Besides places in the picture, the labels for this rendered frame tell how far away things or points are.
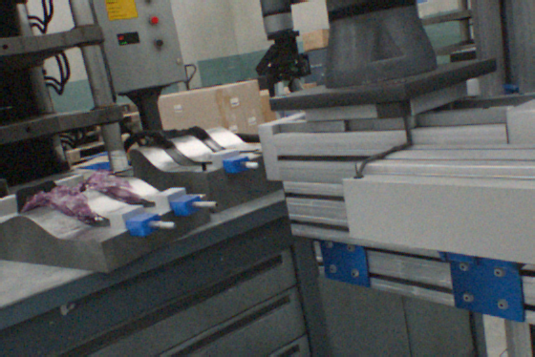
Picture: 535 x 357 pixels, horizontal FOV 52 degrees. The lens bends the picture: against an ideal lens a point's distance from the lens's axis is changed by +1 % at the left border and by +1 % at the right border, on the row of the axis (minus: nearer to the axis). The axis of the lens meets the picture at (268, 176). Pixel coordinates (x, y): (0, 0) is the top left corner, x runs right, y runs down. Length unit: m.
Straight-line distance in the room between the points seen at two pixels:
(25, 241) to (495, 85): 0.86
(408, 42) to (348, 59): 0.08
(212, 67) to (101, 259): 9.20
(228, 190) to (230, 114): 4.03
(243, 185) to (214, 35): 9.08
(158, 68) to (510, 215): 1.69
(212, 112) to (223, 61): 5.12
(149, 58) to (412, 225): 1.60
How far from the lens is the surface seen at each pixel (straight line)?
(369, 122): 0.74
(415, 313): 1.66
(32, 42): 1.87
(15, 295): 0.99
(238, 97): 5.28
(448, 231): 0.55
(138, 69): 2.04
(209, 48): 10.10
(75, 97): 8.56
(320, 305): 1.36
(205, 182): 1.15
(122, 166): 1.86
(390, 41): 0.72
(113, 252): 0.95
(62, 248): 1.03
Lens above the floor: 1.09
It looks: 12 degrees down
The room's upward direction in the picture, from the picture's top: 11 degrees counter-clockwise
